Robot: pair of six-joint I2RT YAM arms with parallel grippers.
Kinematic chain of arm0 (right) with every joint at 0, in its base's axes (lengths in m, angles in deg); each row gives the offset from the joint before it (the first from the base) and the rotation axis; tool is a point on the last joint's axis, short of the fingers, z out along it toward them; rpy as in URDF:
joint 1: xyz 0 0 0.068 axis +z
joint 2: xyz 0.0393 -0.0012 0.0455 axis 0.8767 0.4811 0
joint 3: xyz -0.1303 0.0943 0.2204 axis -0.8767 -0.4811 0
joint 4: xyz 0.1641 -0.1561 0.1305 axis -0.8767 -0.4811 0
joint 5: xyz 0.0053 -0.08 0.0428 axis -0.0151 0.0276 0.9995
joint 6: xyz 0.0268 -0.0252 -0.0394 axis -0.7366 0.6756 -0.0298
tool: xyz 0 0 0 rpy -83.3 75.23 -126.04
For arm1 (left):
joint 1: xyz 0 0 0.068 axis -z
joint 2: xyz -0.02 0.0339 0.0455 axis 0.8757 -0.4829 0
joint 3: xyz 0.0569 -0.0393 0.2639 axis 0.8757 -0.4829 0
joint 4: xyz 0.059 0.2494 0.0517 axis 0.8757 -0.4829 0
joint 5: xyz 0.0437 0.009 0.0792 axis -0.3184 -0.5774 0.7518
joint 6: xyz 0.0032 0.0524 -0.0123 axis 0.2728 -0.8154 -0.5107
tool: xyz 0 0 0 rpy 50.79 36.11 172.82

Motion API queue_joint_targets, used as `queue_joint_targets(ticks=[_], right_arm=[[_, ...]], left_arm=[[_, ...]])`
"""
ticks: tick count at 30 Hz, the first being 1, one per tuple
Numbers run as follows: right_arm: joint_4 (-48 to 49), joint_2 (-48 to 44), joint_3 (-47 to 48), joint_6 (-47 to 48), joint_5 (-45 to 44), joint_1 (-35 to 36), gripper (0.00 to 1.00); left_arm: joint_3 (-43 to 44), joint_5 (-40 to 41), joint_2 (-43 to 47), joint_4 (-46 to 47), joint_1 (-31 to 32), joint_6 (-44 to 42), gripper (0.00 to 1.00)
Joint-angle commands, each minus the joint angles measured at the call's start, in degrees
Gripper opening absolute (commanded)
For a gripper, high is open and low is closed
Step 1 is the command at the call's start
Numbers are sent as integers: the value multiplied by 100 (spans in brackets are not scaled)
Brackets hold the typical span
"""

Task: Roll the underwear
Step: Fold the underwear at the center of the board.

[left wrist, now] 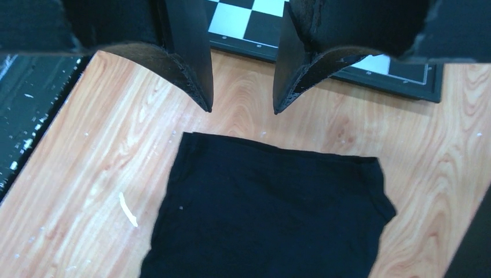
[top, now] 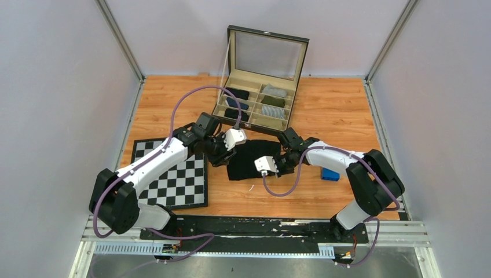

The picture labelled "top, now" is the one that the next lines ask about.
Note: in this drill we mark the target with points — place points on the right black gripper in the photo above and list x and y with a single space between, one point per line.
281 173

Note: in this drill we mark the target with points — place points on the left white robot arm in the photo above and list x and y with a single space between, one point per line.
114 199

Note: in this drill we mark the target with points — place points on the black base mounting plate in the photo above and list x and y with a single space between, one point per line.
266 235

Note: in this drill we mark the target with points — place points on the navy rolled cloth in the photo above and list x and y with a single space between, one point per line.
236 104

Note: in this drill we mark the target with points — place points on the black rolled cloth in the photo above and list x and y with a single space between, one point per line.
234 114
238 93

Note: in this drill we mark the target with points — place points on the black underwear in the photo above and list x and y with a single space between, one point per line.
242 167

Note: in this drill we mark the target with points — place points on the black rolled cloth top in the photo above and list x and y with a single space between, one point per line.
238 93

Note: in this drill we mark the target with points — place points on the olive green rolled cloth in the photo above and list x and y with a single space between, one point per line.
273 101

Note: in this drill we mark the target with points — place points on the striped rolled cloth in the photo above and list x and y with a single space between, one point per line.
273 112

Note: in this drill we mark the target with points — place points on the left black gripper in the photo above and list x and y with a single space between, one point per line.
222 158

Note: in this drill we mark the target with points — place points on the black white checkerboard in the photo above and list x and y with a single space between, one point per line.
183 186

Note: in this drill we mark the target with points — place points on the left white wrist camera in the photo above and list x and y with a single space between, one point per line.
234 137

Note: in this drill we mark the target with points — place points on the grey rolled cloth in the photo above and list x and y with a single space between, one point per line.
274 91

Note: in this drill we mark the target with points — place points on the black rolled cloth bottom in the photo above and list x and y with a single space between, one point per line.
234 114

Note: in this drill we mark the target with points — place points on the blue green brick stack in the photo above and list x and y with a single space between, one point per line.
329 175

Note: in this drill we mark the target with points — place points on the black compartment storage box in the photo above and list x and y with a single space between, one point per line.
256 58

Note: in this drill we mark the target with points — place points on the aluminium frame rail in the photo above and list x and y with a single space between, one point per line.
394 249

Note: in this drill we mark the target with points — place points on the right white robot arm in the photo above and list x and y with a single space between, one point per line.
373 181

